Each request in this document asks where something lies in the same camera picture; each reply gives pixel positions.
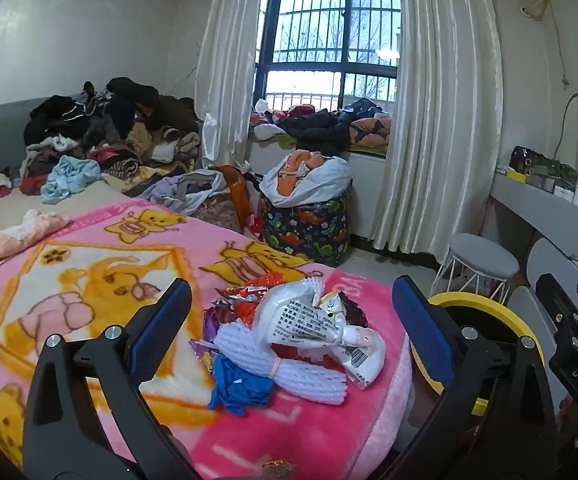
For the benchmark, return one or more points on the grey white garment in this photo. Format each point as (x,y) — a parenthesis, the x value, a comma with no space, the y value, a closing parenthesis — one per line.
(179,187)

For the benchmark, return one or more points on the dark red snack wrapper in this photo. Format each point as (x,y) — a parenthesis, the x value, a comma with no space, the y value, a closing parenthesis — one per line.
(355,310)

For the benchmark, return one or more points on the glossy dark handbag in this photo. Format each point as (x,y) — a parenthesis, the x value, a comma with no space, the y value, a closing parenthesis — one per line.
(539,162)

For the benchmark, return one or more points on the white desk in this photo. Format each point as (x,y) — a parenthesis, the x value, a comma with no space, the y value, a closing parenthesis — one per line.
(544,205)

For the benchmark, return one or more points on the light blue garment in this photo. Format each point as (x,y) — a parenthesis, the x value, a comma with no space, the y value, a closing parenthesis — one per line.
(69,177)

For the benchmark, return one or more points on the pink fluffy cloth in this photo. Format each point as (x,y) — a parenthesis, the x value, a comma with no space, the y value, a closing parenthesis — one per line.
(14,240)

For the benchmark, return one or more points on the blue wrapper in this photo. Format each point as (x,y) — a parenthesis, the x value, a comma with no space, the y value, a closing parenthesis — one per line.
(239,385)

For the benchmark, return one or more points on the white laundry bag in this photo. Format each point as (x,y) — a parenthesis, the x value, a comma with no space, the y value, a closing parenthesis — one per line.
(319,180)

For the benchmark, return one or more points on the yellow white snack packet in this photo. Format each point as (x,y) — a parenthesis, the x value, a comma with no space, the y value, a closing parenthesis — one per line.
(330,305)

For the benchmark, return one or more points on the heap of dark jackets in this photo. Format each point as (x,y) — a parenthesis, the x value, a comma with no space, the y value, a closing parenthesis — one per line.
(319,125)

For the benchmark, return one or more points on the purple snack wrapper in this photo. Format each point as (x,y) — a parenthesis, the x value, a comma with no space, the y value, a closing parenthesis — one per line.
(206,330)

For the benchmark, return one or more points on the dinosaur print laundry basket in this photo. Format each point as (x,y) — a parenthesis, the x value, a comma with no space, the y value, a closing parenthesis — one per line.
(309,230)

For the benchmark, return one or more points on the barred window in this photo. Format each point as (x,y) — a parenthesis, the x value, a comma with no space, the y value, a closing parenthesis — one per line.
(329,35)

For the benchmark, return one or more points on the white chair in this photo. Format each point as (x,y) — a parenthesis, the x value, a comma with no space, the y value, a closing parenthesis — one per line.
(554,265)

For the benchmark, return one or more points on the red crinkly plastic wrapper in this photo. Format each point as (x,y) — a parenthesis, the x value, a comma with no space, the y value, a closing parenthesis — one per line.
(246,292)

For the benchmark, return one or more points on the white satin curtain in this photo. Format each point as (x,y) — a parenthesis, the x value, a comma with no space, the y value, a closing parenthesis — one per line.
(439,110)
(229,60)

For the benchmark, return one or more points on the white printed plastic bag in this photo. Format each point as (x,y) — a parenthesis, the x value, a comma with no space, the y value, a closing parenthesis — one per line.
(299,317)

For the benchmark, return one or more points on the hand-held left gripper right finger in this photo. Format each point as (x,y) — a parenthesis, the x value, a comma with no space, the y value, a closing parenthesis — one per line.
(421,327)

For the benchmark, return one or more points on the yellow rimmed black trash bin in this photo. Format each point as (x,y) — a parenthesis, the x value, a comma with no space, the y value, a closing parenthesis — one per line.
(469,300)

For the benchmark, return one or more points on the yellow box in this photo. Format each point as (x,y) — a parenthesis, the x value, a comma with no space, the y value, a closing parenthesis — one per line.
(516,174)

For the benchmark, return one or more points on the pink cartoon bear blanket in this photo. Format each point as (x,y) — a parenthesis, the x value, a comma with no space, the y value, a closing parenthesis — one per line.
(94,270)

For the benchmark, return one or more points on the orange bag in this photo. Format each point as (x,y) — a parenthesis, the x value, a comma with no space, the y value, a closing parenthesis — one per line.
(236,190)

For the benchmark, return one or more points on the white foam fruit net bundle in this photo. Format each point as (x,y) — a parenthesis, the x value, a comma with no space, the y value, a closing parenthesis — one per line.
(279,370)

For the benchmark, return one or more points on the pile of clothes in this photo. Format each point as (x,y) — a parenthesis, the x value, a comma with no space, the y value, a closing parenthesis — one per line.
(119,125)

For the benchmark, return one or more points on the small white foam net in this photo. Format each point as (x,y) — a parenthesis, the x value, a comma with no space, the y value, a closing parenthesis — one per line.
(310,282)

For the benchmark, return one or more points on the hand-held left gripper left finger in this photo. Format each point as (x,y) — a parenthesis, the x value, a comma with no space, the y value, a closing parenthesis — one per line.
(161,327)

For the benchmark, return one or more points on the floral fabric basket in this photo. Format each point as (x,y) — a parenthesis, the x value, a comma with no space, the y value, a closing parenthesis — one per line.
(216,212)

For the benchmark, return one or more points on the round grey stool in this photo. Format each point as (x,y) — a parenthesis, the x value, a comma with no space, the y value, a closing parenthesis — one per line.
(484,255)

